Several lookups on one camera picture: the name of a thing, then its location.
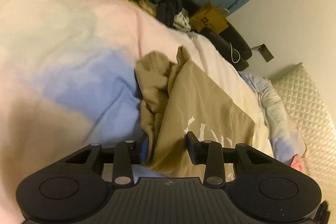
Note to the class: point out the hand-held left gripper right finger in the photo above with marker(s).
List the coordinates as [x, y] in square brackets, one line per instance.
[193, 153]

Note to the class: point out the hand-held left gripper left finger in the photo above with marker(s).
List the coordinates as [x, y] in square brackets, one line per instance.
[143, 154]

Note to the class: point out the khaki t-shirt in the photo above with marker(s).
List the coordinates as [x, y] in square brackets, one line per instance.
[204, 98]

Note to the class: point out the black bags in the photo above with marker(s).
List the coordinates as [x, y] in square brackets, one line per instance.
[231, 40]

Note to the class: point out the quilted cream pillow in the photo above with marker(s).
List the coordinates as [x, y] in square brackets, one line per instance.
[309, 113]

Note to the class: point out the pastel duvet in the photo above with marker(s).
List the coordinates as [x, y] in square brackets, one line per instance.
[65, 56]

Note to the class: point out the cardboard box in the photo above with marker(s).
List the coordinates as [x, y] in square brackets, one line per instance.
[210, 18]

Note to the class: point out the black wall socket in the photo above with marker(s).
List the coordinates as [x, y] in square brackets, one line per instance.
[265, 53]

